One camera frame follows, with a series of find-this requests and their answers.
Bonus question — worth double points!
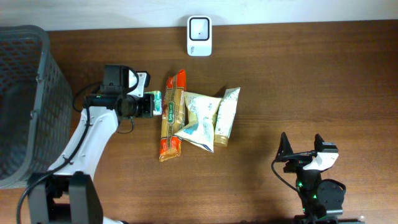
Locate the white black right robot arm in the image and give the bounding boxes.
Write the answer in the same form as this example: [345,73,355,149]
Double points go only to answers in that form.
[271,132,361,224]

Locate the leaf pattern cream tube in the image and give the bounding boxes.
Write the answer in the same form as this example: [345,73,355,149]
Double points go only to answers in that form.
[214,87,241,147]

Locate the small teal tissue pack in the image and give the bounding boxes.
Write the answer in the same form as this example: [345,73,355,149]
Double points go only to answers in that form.
[147,90,162,116]

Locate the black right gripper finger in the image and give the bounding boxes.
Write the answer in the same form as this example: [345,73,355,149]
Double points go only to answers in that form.
[314,134,325,152]
[275,132,293,162]

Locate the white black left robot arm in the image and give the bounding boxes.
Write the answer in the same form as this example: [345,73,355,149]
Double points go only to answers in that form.
[21,65,155,223]

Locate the white barcode scanner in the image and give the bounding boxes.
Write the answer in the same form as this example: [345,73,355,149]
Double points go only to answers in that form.
[187,16,213,57]

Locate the grey plastic basket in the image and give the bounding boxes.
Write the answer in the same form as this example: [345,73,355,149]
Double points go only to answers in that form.
[1,26,73,189]

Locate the cream blue snack bag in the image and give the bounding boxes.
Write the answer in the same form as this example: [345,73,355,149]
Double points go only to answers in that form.
[175,91,221,153]

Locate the orange San Remo pasta pack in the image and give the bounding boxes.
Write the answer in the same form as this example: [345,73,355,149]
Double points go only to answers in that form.
[159,70,187,162]

